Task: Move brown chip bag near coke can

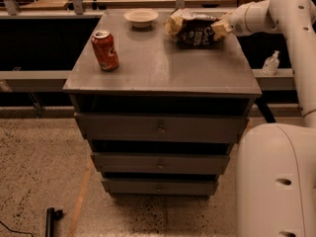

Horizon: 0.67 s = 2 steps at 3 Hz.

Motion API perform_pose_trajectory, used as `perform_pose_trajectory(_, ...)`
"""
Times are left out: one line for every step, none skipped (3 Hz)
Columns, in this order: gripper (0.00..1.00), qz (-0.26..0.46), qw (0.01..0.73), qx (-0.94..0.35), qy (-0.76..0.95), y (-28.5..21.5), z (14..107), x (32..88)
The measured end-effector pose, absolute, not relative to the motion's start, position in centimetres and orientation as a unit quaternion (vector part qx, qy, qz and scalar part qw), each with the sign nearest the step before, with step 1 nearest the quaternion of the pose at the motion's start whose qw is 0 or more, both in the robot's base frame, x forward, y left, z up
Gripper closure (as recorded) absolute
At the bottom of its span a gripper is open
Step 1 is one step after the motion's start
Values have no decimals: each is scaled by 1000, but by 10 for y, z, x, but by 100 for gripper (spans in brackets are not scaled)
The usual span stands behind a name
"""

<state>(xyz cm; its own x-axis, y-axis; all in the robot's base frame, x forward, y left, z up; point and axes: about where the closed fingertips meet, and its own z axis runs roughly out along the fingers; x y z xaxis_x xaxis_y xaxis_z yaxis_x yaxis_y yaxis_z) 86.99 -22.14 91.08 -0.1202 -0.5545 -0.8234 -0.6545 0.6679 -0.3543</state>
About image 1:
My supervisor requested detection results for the brown chip bag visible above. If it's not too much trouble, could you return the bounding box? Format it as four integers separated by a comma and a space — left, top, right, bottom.
164, 9, 220, 47

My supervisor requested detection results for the middle grey drawer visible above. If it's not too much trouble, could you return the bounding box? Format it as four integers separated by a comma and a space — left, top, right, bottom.
91, 152, 229, 175

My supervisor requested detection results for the black floor post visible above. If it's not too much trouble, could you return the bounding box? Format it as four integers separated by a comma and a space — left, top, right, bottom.
45, 207, 63, 237

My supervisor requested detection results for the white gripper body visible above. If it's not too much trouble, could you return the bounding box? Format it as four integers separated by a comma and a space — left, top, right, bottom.
228, 4, 252, 37

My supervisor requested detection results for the white bowl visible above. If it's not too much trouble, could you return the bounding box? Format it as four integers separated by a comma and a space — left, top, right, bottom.
124, 9, 158, 29

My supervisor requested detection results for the grey metal railing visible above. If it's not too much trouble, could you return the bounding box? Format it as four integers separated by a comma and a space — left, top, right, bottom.
0, 0, 316, 119

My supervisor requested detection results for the clear sanitizer bottle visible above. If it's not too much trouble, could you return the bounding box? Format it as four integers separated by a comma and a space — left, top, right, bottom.
262, 50, 279, 76

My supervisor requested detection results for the top grey drawer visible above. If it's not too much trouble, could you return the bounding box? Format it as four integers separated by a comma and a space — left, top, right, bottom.
75, 113, 248, 143

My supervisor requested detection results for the red coke can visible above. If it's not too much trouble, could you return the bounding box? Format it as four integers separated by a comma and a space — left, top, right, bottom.
91, 31, 119, 72

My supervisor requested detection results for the bottom grey drawer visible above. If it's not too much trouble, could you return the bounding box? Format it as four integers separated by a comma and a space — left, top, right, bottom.
102, 178, 218, 197

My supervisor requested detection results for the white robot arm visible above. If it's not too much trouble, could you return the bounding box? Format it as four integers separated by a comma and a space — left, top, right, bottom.
215, 0, 316, 237

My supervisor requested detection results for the grey drawer cabinet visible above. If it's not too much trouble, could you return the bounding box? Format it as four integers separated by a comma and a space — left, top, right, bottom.
63, 10, 261, 197

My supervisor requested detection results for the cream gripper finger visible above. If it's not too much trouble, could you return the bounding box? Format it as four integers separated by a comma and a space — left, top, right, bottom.
211, 21, 232, 40
219, 11, 233, 21

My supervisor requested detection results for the grey drawer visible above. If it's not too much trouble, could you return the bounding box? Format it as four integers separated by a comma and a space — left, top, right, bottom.
102, 178, 218, 197
75, 113, 248, 143
91, 152, 229, 175

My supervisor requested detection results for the black floor cable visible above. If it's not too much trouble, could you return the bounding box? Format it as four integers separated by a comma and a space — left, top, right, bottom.
0, 219, 36, 237

